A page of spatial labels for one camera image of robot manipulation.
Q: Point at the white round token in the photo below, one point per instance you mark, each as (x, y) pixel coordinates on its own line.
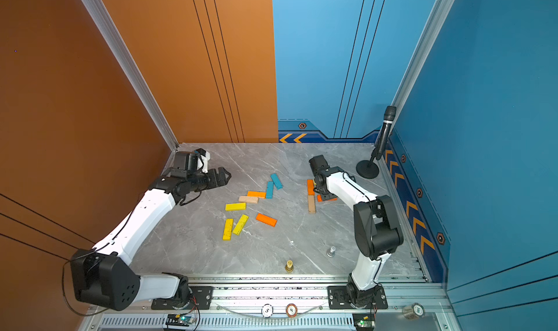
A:
(267, 310)

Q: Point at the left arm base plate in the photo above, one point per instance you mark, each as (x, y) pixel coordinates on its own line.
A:
(197, 297)

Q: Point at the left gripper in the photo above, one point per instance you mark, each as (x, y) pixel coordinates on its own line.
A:
(224, 180)

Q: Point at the yellow block tilted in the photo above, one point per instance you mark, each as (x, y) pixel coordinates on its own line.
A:
(239, 226)

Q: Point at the light orange block centre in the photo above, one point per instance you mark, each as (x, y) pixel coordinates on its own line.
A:
(261, 195)

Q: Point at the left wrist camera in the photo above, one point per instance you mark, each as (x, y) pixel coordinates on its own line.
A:
(196, 161)

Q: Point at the left green circuit board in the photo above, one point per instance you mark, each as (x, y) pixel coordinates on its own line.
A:
(180, 322)

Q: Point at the yellow block leftmost upright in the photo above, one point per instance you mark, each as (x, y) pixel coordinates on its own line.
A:
(228, 229)

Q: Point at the green circuit board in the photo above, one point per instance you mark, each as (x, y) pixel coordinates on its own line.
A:
(364, 322)
(180, 322)

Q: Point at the brass weight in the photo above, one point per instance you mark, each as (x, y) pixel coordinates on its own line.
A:
(289, 267)

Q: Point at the copper round token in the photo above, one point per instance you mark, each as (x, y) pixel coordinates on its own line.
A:
(291, 310)

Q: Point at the teal block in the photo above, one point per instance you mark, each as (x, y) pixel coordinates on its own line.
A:
(269, 190)
(276, 181)

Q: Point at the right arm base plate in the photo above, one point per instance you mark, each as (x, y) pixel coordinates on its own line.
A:
(338, 297)

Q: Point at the beige block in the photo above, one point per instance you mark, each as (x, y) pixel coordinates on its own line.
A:
(311, 204)
(248, 199)

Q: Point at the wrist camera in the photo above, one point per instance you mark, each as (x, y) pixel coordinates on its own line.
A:
(318, 164)
(196, 161)

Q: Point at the silver weight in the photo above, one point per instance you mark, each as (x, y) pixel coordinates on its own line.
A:
(331, 252)

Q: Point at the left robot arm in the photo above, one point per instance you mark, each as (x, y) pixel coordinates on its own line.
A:
(102, 276)

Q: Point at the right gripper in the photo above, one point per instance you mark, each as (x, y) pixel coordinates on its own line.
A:
(325, 196)

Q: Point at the teal block lower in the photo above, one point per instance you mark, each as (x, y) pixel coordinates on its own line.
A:
(269, 190)

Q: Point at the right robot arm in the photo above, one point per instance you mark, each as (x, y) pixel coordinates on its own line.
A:
(377, 232)

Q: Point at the teal block upper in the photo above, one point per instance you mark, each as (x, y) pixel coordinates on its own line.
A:
(276, 181)

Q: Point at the black microphone on stand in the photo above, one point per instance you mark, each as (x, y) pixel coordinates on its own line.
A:
(368, 168)

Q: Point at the yellow block horizontal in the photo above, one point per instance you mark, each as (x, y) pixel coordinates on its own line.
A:
(235, 206)

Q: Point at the right green circuit board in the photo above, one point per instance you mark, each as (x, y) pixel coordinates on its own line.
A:
(364, 322)

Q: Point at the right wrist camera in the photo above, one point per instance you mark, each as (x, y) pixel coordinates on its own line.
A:
(318, 164)

